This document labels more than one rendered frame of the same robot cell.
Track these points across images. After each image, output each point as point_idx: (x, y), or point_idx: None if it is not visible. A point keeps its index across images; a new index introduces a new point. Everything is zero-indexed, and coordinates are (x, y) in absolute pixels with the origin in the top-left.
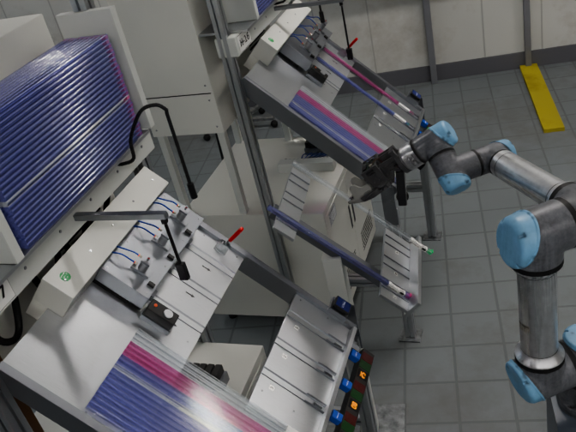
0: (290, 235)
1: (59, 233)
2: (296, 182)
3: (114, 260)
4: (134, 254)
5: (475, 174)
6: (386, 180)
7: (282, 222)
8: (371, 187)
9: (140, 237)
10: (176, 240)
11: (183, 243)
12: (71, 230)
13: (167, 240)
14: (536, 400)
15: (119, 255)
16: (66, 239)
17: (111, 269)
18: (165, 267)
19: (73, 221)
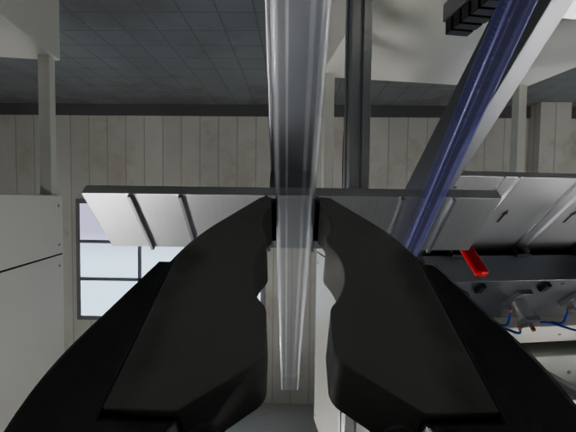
0: (485, 212)
1: (571, 370)
2: (177, 230)
3: (556, 312)
4: (543, 306)
5: None
6: None
7: (435, 238)
8: (259, 382)
9: (507, 310)
10: (501, 290)
11: (505, 284)
12: (555, 363)
13: (531, 310)
14: None
15: (547, 312)
16: (567, 359)
17: (573, 309)
18: (566, 283)
19: (547, 369)
